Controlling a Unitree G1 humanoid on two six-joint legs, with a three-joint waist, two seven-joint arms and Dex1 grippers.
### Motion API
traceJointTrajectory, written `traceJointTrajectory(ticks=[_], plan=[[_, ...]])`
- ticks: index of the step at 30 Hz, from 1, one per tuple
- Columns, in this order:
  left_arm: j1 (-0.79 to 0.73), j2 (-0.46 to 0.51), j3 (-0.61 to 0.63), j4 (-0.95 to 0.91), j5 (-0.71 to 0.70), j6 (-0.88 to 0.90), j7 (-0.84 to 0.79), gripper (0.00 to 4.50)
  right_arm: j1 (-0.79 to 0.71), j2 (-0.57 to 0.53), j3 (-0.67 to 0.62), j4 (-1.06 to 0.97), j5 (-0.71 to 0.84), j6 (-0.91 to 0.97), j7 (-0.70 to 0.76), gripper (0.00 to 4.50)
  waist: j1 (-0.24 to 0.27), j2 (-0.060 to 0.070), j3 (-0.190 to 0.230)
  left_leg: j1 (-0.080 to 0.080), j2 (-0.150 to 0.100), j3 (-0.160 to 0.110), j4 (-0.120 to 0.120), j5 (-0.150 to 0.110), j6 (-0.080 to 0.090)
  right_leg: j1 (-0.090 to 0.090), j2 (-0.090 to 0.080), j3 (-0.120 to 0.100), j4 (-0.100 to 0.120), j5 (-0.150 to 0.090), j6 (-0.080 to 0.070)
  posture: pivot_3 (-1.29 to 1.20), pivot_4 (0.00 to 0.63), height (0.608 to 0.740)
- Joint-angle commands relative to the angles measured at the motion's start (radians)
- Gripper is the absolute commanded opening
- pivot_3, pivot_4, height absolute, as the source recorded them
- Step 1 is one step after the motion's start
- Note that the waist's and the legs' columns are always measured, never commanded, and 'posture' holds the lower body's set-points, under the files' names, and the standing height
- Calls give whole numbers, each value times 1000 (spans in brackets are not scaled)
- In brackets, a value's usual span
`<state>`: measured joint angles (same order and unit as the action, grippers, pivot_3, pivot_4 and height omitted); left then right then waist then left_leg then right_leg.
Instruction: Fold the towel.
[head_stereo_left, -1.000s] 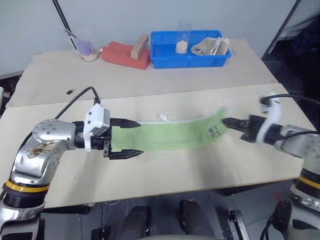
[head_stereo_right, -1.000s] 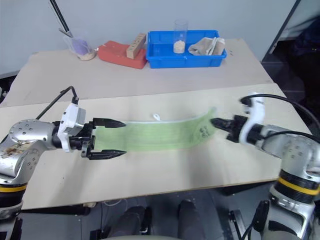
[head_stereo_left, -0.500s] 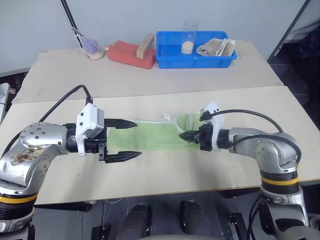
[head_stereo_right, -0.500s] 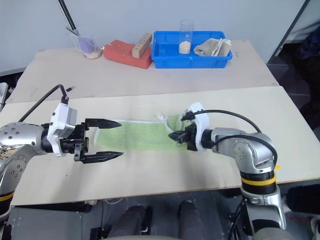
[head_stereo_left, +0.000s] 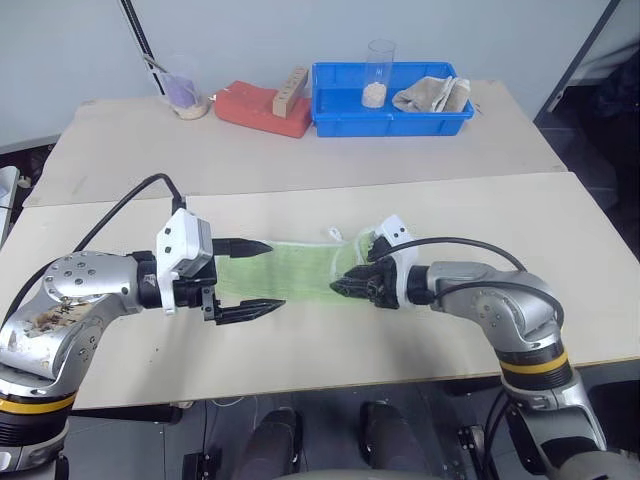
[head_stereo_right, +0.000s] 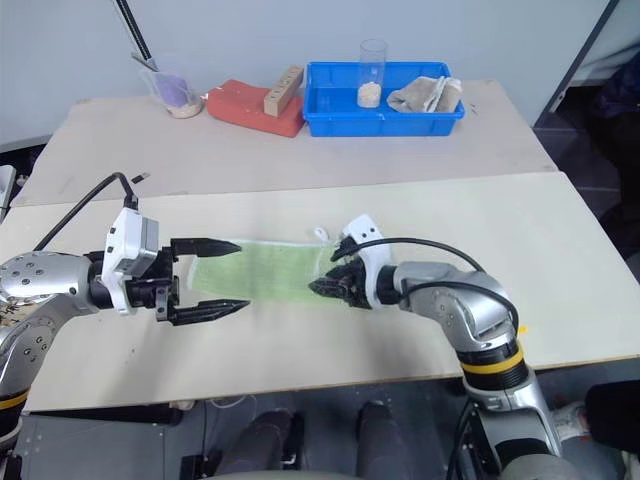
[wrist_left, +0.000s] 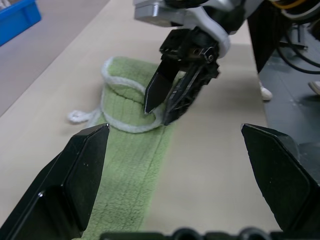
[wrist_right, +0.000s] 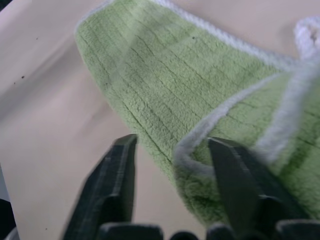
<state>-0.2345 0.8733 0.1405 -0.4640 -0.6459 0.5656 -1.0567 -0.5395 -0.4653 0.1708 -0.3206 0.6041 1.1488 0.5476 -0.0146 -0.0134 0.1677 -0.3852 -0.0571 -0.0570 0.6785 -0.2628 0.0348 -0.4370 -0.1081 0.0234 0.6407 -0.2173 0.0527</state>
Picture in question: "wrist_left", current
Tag white shoe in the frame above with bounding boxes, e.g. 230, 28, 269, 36
307, 80, 320, 96
258, 80, 273, 101

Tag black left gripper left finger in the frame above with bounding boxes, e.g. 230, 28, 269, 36
0, 123, 111, 240

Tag yellow cable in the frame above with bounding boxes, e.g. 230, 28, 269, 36
271, 0, 312, 11

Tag black cable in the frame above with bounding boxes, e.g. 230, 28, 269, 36
274, 22, 320, 76

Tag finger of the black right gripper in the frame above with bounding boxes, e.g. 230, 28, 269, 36
143, 60, 181, 115
163, 63, 221, 126

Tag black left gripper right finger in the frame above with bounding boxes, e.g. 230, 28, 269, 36
240, 122, 320, 240

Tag blue plastic bin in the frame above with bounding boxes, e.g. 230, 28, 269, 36
0, 0, 43, 47

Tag green towel with white trim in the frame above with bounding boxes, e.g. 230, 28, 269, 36
66, 56, 187, 240

